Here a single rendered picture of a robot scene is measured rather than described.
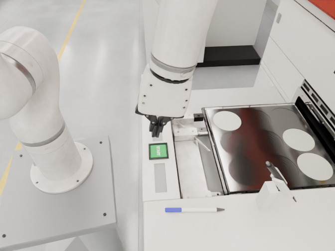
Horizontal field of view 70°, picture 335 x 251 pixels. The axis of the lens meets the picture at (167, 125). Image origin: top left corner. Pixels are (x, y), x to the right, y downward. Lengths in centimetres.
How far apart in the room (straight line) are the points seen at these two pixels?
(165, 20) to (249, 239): 47
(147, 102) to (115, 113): 181
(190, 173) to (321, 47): 62
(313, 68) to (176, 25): 74
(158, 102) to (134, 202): 129
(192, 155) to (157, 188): 21
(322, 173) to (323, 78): 33
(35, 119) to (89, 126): 158
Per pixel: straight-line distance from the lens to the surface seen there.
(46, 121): 64
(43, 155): 71
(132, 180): 179
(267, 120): 95
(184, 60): 40
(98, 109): 235
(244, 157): 80
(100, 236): 119
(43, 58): 60
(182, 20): 37
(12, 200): 86
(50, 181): 83
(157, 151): 70
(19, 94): 54
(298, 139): 92
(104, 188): 77
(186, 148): 81
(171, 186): 64
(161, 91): 45
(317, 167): 87
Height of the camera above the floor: 151
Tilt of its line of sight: 46 degrees down
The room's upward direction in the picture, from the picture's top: straight up
